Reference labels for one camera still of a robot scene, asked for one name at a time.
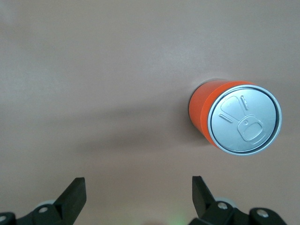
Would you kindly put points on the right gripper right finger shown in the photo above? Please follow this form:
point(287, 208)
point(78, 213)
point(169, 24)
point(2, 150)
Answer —
point(208, 211)

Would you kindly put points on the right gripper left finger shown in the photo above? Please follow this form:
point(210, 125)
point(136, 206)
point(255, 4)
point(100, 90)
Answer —
point(68, 206)

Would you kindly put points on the orange can with silver lid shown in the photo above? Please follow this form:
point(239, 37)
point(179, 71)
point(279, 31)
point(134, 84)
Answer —
point(243, 119)

